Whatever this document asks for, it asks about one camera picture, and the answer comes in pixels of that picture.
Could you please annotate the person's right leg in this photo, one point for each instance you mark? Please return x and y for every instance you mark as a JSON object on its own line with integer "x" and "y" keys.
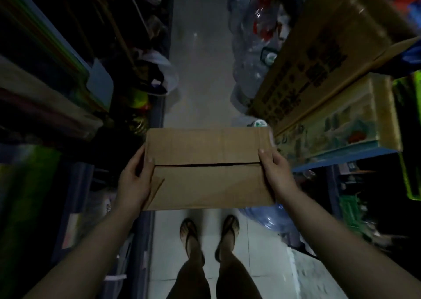
{"x": 236, "y": 275}

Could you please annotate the person's left forearm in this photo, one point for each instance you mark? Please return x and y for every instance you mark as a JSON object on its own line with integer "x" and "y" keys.
{"x": 82, "y": 262}

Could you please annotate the tall brown carton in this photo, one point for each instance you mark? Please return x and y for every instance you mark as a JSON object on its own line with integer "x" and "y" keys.
{"x": 329, "y": 45}

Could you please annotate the person's left leg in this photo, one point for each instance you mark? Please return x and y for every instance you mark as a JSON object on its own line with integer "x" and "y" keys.
{"x": 190, "y": 275}

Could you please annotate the pile of clear jugs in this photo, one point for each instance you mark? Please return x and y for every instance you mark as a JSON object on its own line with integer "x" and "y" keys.
{"x": 253, "y": 45}

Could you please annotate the household goods shelf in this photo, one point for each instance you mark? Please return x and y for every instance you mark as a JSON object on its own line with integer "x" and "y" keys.
{"x": 361, "y": 203}

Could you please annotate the person's right forearm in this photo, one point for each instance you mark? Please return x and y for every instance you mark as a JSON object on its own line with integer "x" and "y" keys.
{"x": 345, "y": 252}

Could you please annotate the dark left sandal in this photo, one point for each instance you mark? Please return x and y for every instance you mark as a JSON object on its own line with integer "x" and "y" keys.
{"x": 189, "y": 239}

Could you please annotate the person's right hand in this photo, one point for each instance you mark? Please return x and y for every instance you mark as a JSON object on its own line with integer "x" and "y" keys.
{"x": 279, "y": 180}

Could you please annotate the white plastic bag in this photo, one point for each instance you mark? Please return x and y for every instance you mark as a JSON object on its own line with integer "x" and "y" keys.
{"x": 161, "y": 65}

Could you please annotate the brown cardboard box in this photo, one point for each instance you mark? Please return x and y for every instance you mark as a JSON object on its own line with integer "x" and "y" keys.
{"x": 210, "y": 187}

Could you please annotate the blue water jug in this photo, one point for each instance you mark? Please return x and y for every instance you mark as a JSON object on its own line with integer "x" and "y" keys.
{"x": 273, "y": 221}

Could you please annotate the green edged mats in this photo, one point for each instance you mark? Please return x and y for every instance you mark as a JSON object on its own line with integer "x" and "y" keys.
{"x": 409, "y": 127}

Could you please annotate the person's leg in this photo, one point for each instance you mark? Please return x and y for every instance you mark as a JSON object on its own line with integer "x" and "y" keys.
{"x": 236, "y": 275}
{"x": 190, "y": 275}

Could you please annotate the person's left hand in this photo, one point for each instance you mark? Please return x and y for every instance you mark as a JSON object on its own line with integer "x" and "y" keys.
{"x": 131, "y": 193}

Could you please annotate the dark tissue goods shelf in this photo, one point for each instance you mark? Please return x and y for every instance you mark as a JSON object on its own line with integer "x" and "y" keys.
{"x": 144, "y": 243}

